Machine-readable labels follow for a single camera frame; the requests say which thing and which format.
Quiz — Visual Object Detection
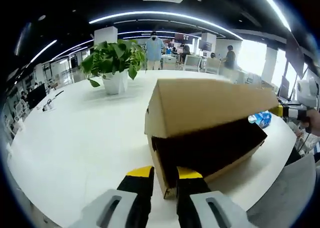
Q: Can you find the person's right hand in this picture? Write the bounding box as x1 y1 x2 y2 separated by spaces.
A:
299 109 320 136

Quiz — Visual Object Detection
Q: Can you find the blue white-label wipes pack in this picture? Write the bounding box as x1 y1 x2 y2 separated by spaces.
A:
247 111 273 128

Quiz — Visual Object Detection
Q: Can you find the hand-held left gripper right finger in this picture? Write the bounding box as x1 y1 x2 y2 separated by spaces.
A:
175 166 252 228

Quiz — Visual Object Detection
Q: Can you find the white ceiling light strip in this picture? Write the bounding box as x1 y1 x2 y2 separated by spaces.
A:
254 0 292 32

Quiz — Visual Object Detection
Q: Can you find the dark red wall display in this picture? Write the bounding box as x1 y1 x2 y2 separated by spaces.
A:
174 33 194 44

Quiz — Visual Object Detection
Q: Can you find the dark monitor screen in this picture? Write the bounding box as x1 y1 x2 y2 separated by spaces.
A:
278 76 291 98

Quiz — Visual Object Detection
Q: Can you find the brown cardboard shoe box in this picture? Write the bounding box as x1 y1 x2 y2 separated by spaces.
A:
144 77 280 200

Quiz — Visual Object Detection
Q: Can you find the green plant in white pot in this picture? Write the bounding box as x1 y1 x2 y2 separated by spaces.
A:
79 39 147 95

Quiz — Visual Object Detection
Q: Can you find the dark wall monitor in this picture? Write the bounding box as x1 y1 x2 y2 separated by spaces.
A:
198 39 214 51

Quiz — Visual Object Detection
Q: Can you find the long curved ceiling light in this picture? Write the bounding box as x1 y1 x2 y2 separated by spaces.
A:
88 11 245 41

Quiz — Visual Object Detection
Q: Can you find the black computer monitor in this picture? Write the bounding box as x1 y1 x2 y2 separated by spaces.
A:
26 84 48 110

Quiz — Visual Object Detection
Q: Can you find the white office desk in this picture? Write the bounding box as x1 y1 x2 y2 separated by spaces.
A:
159 54 185 70

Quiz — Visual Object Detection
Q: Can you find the white office chair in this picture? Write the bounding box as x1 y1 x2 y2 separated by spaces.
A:
183 55 202 72
204 58 222 75

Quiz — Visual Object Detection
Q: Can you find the grey mesh chair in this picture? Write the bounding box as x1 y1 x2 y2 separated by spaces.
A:
246 152 319 228

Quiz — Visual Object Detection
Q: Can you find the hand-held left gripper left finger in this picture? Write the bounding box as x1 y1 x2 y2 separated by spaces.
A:
67 165 155 228

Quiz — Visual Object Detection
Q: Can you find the small white desk item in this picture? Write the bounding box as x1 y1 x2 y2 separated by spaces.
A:
41 90 65 113

